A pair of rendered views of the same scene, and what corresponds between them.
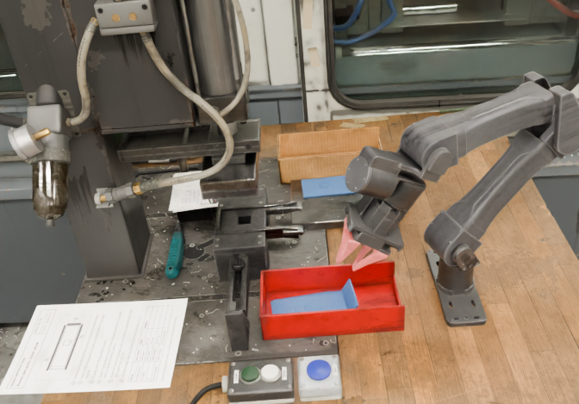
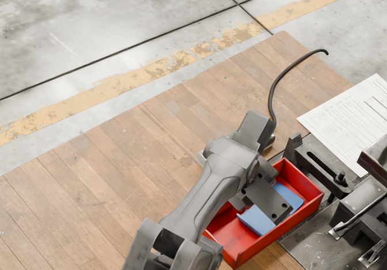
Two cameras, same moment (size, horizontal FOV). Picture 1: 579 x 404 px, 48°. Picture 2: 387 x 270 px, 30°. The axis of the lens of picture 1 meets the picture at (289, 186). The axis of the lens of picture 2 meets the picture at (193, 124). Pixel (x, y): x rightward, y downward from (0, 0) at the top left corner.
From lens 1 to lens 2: 1.59 m
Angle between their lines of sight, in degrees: 86
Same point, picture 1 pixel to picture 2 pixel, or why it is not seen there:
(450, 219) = (204, 242)
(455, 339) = not seen: hidden behind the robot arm
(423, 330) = not seen: hidden behind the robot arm
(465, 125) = (209, 162)
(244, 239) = (361, 199)
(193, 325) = (332, 162)
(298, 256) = (331, 259)
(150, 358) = (328, 128)
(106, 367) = (344, 112)
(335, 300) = (261, 225)
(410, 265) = not seen: outside the picture
